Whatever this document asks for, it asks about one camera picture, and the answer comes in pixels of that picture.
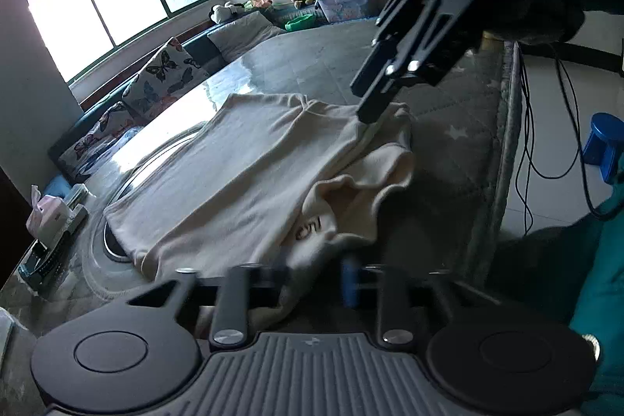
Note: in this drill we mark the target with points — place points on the dark sofa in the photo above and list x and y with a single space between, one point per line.
200 50

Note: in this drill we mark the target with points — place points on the white box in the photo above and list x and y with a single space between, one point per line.
75 206

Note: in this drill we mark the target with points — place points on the teal sleeved person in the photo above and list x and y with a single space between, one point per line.
604 279

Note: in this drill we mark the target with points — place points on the black remote holder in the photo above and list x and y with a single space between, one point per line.
46 262

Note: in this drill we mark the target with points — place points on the pink tissue pack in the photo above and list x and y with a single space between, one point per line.
44 214

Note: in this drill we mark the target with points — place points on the grey pillow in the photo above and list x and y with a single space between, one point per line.
239 36

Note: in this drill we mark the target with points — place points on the clear plastic storage box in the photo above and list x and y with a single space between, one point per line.
343 4

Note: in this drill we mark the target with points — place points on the cream shirt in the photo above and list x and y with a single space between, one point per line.
234 182

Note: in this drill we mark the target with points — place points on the blue stool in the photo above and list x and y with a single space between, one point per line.
602 143

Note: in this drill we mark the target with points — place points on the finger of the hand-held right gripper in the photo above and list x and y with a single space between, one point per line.
424 50
370 72

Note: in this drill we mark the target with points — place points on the green cloth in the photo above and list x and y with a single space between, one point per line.
300 22

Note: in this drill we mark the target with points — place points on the large butterfly print pillow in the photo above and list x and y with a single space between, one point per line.
165 75

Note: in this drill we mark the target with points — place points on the white and black plush toy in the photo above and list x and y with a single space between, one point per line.
225 12

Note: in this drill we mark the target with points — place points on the round glass turntable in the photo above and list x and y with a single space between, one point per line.
113 252

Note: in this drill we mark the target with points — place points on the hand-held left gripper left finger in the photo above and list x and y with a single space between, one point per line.
238 291

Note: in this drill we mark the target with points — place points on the small butterfly print pillow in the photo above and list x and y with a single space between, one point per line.
97 138

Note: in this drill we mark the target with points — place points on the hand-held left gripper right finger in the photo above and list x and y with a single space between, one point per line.
349 282

